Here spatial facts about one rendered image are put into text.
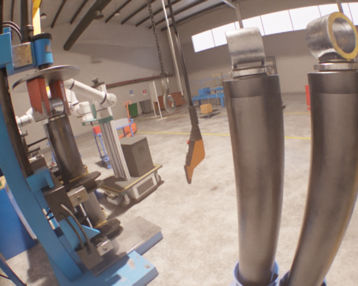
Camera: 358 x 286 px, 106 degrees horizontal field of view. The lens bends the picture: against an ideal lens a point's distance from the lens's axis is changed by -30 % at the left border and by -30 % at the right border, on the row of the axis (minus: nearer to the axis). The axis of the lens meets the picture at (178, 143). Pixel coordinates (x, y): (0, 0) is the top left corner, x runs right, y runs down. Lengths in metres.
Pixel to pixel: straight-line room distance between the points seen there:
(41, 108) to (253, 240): 1.43
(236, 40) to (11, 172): 1.53
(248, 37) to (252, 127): 0.30
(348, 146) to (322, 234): 0.35
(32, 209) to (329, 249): 1.78
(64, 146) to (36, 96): 0.43
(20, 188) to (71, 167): 0.45
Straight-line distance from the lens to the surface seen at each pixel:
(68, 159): 1.55
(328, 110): 0.61
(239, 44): 0.67
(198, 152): 1.12
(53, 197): 1.29
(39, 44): 1.65
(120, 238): 2.15
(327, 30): 0.61
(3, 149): 1.53
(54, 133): 1.52
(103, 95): 2.30
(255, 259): 1.05
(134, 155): 2.82
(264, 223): 0.86
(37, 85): 1.41
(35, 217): 1.65
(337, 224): 0.79
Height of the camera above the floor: 1.48
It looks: 16 degrees down
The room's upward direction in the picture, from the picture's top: 12 degrees counter-clockwise
